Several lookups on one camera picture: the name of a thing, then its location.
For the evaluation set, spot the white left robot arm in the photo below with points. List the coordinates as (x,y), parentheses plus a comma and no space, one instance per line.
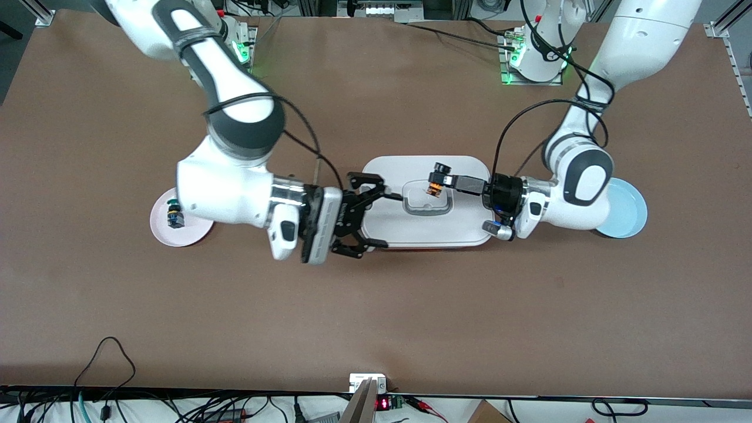
(640,41)

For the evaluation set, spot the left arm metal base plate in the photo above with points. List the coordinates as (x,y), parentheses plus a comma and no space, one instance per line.
(503,59)

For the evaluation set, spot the aluminium table edge profile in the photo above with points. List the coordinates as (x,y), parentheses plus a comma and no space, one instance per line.
(41,13)
(719,28)

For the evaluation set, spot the brown cardboard piece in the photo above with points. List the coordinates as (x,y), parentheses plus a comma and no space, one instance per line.
(487,414)

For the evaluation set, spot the light blue round plate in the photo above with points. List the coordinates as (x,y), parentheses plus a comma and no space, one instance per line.
(628,211)

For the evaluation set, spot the white metal bracket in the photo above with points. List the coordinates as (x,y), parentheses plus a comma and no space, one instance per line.
(358,380)

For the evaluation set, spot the pink round plate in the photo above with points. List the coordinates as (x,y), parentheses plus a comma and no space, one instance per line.
(176,235)

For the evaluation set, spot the grey aluminium post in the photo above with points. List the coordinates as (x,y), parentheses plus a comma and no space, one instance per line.
(359,408)

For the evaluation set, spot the orange push button switch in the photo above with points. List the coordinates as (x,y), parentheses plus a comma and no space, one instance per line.
(435,189)

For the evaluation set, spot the white lidded lunch box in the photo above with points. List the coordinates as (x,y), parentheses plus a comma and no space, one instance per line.
(427,226)

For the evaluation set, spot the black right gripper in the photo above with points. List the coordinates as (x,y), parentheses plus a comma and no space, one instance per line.
(350,215)

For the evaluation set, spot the aluminium frame structure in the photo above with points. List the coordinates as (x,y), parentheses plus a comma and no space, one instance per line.
(317,9)

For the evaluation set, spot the white lit device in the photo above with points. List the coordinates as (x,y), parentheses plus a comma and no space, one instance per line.
(390,9)

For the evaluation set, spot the red digit display module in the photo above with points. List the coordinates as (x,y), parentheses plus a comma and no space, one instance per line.
(383,403)

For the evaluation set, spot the green push button switch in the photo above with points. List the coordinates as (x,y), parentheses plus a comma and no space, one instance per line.
(174,217)

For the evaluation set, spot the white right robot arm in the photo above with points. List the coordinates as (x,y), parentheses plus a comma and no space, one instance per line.
(223,188)

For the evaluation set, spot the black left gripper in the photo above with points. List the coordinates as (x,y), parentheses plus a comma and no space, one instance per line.
(504,191)

